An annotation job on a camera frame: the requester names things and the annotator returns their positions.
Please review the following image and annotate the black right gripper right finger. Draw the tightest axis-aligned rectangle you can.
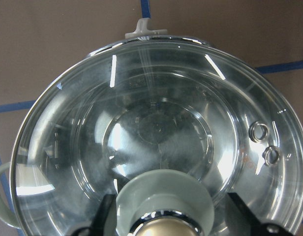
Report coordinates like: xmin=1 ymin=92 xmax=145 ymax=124
xmin=226 ymin=192 xmax=261 ymax=236

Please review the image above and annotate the glass pot lid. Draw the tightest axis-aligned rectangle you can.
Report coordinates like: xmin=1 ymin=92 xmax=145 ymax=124
xmin=9 ymin=36 xmax=303 ymax=236

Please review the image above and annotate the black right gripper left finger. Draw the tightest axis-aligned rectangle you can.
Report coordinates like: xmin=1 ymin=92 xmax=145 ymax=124
xmin=89 ymin=194 xmax=117 ymax=236

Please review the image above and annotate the pale green cooking pot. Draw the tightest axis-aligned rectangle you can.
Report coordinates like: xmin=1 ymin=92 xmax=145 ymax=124
xmin=0 ymin=17 xmax=303 ymax=236

